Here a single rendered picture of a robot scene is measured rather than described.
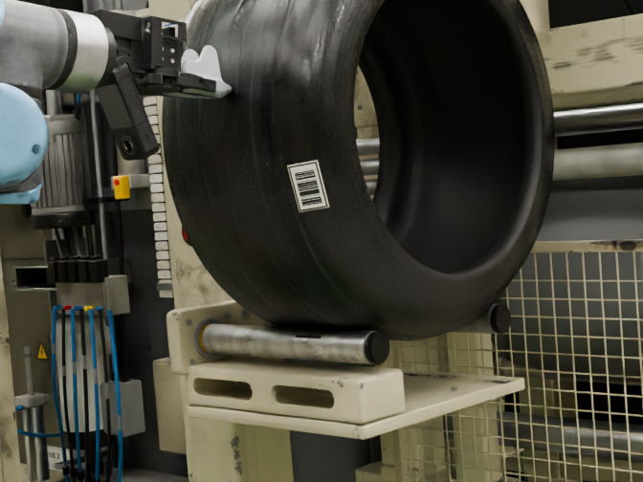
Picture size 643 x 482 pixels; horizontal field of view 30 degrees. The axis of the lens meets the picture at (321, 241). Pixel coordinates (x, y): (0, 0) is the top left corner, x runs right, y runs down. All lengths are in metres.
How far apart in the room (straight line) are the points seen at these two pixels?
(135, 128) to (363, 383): 0.45
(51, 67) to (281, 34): 0.32
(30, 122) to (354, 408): 0.65
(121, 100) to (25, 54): 0.15
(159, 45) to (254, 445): 0.77
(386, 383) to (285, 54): 0.46
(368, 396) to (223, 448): 0.43
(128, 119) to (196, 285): 0.58
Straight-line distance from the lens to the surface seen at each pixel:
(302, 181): 1.46
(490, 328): 1.80
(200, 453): 1.99
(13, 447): 2.11
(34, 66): 1.31
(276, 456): 1.99
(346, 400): 1.59
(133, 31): 1.43
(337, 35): 1.50
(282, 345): 1.69
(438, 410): 1.70
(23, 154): 1.14
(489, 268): 1.71
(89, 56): 1.35
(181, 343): 1.80
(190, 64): 1.47
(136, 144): 1.42
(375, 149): 2.18
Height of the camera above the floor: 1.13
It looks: 3 degrees down
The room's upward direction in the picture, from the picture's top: 4 degrees counter-clockwise
